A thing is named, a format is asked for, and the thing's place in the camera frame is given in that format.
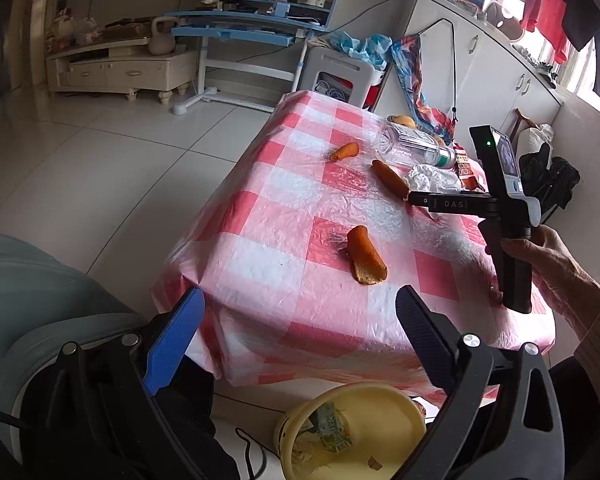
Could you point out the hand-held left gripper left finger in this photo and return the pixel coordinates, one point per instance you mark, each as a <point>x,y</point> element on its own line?
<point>172,345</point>

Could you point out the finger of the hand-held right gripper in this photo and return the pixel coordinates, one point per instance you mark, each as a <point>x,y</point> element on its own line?
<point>419,200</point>

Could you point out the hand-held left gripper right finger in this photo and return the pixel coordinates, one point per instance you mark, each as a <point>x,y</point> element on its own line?
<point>425,340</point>

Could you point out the white plastic bag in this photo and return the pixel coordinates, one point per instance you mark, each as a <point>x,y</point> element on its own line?
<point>432,177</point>

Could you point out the orange snack bag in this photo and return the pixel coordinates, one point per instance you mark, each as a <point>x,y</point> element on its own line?
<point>465,167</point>

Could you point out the yellow plastic bin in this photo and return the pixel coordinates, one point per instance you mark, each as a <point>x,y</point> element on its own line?
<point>395,420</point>

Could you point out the person's right hand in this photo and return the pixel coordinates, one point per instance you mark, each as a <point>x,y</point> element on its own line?
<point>555,270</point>

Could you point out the clear plastic bottle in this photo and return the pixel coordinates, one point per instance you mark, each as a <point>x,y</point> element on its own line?
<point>405,145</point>

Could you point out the brown wooden chair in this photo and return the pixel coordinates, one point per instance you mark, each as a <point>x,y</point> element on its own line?
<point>522,117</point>

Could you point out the person's left leg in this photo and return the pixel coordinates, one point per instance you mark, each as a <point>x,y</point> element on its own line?
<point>205,425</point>

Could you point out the person's leg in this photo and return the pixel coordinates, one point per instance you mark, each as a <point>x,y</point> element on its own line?
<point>205,425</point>
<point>580,410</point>

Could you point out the colourful printed cloth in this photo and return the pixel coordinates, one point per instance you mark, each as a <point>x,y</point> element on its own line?
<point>412,75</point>

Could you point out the window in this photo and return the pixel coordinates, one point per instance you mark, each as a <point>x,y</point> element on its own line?
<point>587,102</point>

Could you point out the pink checked tablecloth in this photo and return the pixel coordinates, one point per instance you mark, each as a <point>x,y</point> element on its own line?
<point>290,240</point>

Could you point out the grey padded chair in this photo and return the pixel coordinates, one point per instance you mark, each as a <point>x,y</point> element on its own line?
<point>40,300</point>

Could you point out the crumpled white tissue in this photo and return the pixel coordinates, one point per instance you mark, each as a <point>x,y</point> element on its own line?
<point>305,447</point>

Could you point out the blue plastic bag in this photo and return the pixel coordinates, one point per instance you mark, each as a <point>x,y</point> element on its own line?
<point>360,47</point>

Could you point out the white plastic stool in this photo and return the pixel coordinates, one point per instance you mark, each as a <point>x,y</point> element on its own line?
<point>330,62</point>

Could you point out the person's right leg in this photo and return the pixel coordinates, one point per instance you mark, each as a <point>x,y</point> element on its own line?
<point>580,410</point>

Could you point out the red hanging garment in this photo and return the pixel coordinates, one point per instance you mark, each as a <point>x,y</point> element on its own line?
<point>545,15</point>

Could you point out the black hanging garment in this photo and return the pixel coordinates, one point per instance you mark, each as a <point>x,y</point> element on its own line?
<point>580,15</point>

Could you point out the blue study desk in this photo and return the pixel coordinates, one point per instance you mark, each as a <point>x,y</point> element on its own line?
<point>240,17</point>

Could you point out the white television cabinet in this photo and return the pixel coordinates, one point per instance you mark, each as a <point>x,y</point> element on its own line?
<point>120,67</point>

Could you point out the white kettlebell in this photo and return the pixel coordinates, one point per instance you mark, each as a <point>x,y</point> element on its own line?
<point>161,42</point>

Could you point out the white wall cabinets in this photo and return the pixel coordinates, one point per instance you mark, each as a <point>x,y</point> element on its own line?
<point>490,75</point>

